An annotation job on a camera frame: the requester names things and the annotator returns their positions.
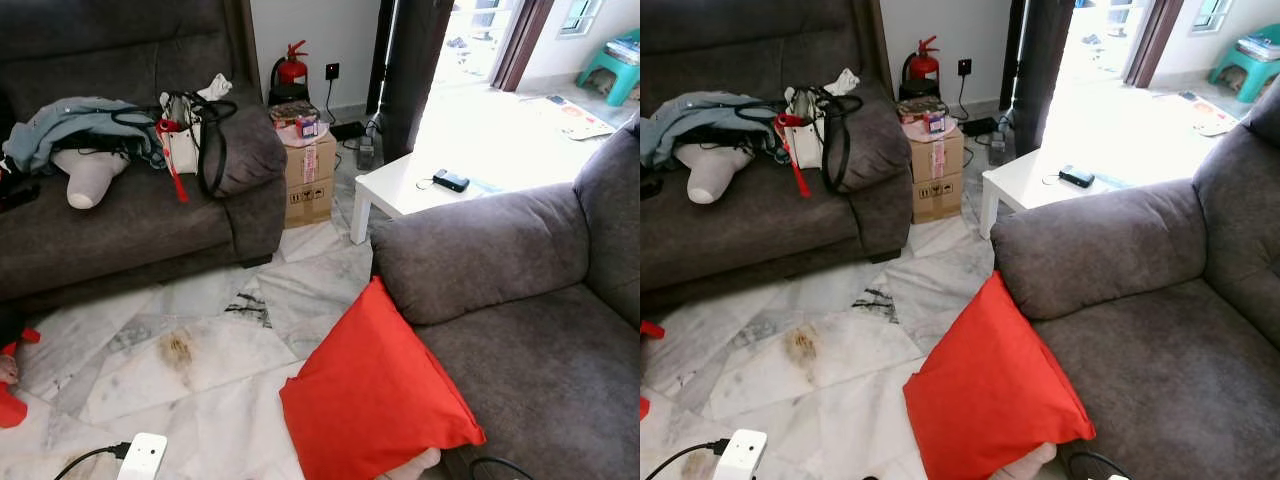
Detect red tassel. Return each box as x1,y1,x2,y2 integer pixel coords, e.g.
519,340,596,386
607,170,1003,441
775,113,813,198
155,118,191,204

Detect dark grey fabric sofa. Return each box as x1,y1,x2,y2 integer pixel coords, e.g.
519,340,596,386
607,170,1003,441
0,0,289,301
370,118,641,480
640,0,913,301
990,85,1280,480

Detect stack of books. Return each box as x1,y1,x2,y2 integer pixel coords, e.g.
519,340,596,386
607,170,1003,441
1235,25,1280,63
605,28,641,63

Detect cardboard box with red tape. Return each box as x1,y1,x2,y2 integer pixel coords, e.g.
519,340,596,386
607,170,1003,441
283,130,338,187
910,126,966,182

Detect grey blue jacket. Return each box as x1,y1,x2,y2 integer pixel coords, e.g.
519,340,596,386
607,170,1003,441
640,92,791,169
3,97,166,173

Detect brown door frame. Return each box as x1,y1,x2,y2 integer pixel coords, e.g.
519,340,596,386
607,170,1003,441
1125,0,1186,89
490,0,556,91

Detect red fire extinguisher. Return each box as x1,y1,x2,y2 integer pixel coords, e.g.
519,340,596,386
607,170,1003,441
900,35,943,101
270,40,311,106

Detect teal plastic stool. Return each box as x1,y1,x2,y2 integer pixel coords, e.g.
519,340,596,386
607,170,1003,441
577,40,641,106
1210,40,1280,103

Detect dark curtain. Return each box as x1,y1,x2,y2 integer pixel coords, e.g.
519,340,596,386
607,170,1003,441
380,0,456,161
1010,0,1076,156

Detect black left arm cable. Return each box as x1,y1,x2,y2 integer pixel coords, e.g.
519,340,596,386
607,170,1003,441
645,438,731,480
55,443,133,480

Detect printed floor mat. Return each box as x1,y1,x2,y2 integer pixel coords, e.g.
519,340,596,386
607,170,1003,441
520,95,616,141
1150,90,1241,138

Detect pale pink pillow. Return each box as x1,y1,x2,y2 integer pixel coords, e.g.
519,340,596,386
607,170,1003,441
378,447,442,480
990,443,1058,480

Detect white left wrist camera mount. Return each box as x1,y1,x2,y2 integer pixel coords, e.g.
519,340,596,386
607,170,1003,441
713,429,768,480
117,432,168,480

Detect grey framed window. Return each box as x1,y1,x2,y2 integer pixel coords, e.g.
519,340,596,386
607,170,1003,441
1190,0,1236,34
558,0,604,38

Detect white handbag black straps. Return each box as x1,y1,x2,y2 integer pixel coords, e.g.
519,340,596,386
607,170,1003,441
740,85,865,194
112,90,239,198

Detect cardboard box with printed symbols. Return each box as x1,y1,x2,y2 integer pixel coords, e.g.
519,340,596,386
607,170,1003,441
912,175,963,224
286,180,335,229

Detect white low table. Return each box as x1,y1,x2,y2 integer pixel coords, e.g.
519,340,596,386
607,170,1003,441
350,148,586,246
980,145,1201,239

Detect brown patterned snack box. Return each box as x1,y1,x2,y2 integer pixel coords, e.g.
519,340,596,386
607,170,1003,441
898,95,949,122
270,100,321,127

